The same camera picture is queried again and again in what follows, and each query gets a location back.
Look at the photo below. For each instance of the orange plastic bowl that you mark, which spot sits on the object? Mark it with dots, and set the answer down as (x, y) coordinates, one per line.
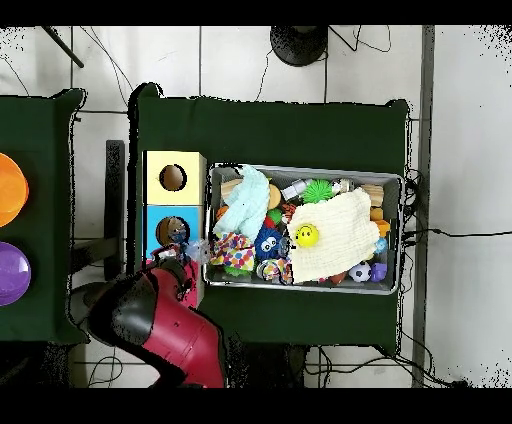
(12, 188)

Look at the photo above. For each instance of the cream waffle cloth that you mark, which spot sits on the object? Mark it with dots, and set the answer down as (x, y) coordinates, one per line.
(340, 240)

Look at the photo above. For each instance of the purple plastic bowl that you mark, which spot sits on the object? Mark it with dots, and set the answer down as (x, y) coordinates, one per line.
(12, 274)

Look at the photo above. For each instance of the black round stand base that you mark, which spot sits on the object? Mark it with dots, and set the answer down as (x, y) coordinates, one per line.
(300, 42)

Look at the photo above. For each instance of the wooden box with three holes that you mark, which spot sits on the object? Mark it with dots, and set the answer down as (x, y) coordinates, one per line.
(192, 188)

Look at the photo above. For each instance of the black upright panel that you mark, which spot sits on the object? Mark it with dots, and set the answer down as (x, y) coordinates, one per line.
(114, 200)

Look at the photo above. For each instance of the black tripod leg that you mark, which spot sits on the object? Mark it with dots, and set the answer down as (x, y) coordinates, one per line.
(64, 47)

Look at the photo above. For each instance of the light blue waffle cloth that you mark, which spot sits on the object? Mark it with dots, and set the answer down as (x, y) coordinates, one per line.
(246, 204)

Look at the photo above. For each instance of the blue fuzzy monster toy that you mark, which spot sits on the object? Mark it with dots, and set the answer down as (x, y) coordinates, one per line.
(267, 243)

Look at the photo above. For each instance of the purple toy block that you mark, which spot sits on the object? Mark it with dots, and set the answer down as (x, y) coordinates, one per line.
(378, 272)

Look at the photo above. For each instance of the small soccer ball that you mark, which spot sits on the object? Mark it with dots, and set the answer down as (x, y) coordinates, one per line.
(360, 272)

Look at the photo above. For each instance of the orange toy block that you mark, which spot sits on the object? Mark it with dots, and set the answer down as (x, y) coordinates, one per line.
(383, 228)

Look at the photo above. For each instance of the dark green tablecloth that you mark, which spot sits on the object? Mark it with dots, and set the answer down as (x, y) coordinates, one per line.
(32, 128)
(280, 132)

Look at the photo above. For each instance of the colourful polka dot cloth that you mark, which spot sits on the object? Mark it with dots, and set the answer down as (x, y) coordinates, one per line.
(234, 252)

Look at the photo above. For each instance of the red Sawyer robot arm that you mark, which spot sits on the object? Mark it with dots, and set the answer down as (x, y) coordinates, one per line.
(180, 332)

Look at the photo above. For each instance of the crushed bottle with blue label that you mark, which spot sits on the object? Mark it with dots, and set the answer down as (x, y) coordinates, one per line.
(198, 250)
(178, 236)

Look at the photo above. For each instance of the yellow smiley ball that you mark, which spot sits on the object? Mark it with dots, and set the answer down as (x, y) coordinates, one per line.
(306, 235)

